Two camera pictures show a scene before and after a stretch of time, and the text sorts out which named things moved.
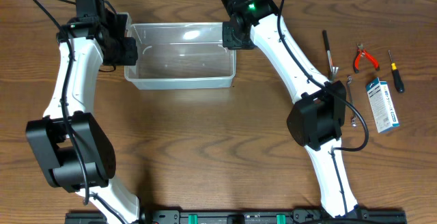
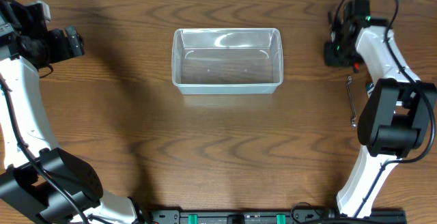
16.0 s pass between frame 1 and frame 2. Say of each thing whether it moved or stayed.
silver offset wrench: stayed
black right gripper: moved
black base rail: stayed
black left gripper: moved
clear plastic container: moved
